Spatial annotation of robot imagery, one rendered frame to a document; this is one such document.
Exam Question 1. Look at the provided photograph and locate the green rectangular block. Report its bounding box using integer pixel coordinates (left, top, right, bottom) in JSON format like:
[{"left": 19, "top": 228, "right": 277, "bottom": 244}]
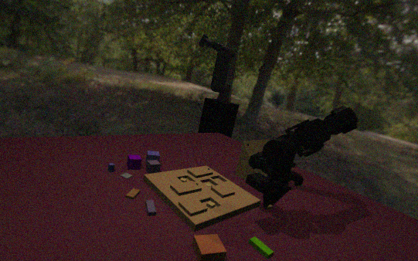
[{"left": 249, "top": 236, "right": 274, "bottom": 259}]

